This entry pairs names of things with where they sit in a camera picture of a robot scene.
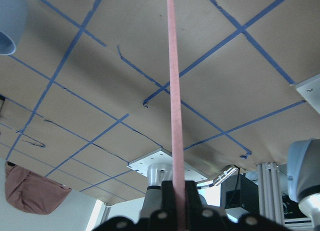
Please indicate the brown cloth bag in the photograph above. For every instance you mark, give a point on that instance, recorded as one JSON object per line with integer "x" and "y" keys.
{"x": 32, "y": 193}

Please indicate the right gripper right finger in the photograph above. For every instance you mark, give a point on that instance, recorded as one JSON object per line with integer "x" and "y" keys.
{"x": 195, "y": 202}

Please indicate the pink chopstick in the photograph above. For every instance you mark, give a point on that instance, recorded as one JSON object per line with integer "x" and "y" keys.
{"x": 176, "y": 120}

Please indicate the light blue plastic cup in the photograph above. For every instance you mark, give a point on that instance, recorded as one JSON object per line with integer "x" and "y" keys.
{"x": 13, "y": 17}

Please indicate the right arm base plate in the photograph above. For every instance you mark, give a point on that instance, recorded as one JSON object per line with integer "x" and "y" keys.
{"x": 157, "y": 166}

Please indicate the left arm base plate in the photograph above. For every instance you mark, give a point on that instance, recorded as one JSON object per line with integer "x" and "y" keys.
{"x": 309, "y": 90}

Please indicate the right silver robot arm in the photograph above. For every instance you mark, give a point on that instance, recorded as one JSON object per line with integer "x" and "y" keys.
{"x": 303, "y": 186}

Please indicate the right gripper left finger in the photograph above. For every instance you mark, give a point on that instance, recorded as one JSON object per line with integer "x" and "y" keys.
{"x": 168, "y": 198}

